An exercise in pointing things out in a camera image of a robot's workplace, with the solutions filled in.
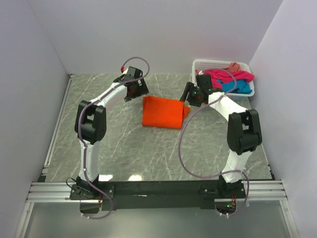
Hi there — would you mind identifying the orange t shirt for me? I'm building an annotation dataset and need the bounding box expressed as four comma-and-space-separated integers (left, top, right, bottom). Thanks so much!
142, 96, 190, 129

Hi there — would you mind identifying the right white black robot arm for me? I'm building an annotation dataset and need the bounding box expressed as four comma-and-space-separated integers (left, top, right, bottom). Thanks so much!
180, 74, 262, 198

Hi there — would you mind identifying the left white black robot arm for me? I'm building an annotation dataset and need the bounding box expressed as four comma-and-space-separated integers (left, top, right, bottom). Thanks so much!
74, 66, 149, 199

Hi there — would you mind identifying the white plastic basket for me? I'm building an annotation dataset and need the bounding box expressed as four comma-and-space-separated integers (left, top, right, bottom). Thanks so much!
192, 59, 255, 101

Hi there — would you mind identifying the pink t shirt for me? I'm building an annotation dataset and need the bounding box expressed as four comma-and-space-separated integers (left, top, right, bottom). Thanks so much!
205, 69, 255, 89

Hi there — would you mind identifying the salmon t shirt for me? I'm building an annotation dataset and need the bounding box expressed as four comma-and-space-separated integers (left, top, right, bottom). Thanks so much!
223, 62, 241, 73

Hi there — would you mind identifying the blue t shirt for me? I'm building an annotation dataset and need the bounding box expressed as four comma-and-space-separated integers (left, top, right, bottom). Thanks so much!
217, 79, 252, 95

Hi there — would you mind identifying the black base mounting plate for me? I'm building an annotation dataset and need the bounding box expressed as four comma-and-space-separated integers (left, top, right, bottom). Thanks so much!
69, 179, 246, 214

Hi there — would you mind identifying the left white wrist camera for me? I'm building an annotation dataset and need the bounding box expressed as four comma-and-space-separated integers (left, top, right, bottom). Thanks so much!
120, 66, 129, 74

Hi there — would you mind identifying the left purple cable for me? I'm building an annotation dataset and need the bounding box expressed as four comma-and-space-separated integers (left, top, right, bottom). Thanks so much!
78, 57, 151, 221

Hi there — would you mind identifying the purple cable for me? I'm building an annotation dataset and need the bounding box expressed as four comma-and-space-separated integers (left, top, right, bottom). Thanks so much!
78, 57, 151, 221
178, 69, 250, 217

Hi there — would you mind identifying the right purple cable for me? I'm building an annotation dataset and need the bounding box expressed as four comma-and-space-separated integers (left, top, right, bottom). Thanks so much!
178, 69, 250, 217

